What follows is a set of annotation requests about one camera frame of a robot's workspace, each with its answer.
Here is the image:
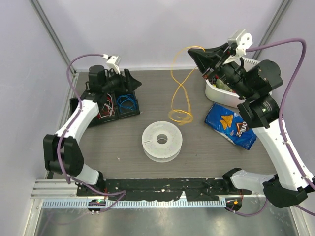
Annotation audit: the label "white slotted cable duct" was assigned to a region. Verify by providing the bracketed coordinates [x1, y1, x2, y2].
[42, 198, 226, 209]

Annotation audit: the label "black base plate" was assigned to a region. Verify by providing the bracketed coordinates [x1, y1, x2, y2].
[76, 178, 253, 202]

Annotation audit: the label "green melon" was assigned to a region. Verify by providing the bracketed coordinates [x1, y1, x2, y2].
[216, 79, 232, 92]

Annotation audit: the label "aluminium frame post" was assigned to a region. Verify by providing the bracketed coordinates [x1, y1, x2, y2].
[29, 0, 70, 65]
[258, 0, 293, 46]

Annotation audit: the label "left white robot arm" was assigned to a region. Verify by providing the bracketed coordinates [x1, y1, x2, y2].
[43, 65, 142, 196]

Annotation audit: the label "right aluminium frame post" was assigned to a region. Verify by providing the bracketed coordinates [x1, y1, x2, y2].
[258, 0, 293, 46]

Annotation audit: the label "blue chips bag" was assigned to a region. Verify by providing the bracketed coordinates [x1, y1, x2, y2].
[204, 103, 256, 150]

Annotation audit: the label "blue cable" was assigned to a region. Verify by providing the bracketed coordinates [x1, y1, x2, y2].
[116, 94, 136, 113]

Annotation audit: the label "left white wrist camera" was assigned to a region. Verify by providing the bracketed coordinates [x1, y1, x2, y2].
[103, 54, 121, 74]

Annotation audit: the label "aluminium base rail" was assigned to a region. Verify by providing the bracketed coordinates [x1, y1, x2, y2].
[31, 178, 79, 200]

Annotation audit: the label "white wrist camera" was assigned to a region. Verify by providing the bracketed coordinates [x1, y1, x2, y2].
[227, 29, 253, 57]
[103, 54, 121, 74]

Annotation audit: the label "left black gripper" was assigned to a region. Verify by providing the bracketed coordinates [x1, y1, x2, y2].
[101, 67, 141, 94]

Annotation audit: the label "left aluminium frame post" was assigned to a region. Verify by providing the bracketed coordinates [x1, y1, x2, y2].
[29, 0, 70, 65]

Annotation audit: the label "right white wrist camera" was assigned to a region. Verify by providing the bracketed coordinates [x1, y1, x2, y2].
[227, 29, 253, 57]

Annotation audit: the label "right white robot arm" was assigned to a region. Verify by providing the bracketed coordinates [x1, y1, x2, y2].
[188, 44, 315, 208]

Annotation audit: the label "white plastic basket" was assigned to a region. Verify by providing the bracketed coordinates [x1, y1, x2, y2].
[205, 57, 273, 108]

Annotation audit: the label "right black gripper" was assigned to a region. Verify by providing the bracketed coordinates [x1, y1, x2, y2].
[188, 43, 254, 100]

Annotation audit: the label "black compartment cable box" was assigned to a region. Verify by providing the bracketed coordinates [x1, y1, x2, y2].
[69, 88, 141, 128]

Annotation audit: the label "white plastic spool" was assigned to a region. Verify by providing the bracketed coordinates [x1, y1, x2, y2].
[141, 121, 183, 163]

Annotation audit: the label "red and white cables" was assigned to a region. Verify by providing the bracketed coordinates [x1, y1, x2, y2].
[97, 95, 116, 120]

